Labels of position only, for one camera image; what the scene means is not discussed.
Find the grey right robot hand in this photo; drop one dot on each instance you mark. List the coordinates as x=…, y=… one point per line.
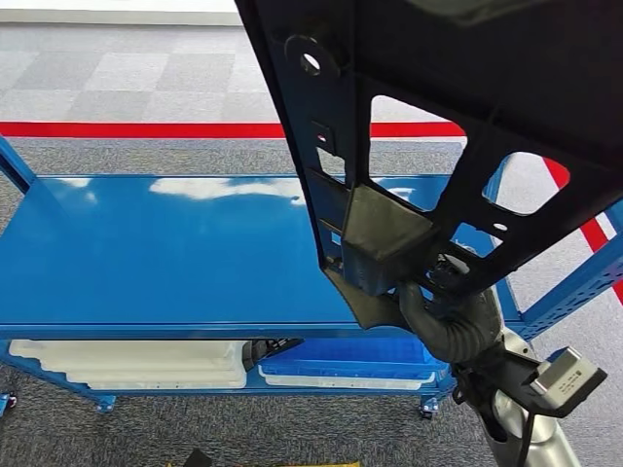
x=457, y=335

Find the black plastic panel part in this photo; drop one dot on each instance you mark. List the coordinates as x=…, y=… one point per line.
x=438, y=51

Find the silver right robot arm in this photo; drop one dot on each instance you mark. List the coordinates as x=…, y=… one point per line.
x=550, y=445

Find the small black plastic part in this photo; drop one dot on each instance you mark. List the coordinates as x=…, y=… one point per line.
x=257, y=351

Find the blue metal shelf rack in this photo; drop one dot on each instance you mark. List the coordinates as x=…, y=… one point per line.
x=121, y=258

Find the blue plastic crate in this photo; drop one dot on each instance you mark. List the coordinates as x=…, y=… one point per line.
x=350, y=358

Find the white plastic tray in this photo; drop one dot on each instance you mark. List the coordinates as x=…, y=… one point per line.
x=340, y=384
x=121, y=361

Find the black robot left foot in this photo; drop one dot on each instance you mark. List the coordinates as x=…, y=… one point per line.
x=197, y=460

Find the red floor tape line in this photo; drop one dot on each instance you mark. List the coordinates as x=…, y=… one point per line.
x=146, y=130

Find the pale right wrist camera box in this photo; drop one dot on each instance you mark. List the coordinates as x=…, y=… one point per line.
x=564, y=374

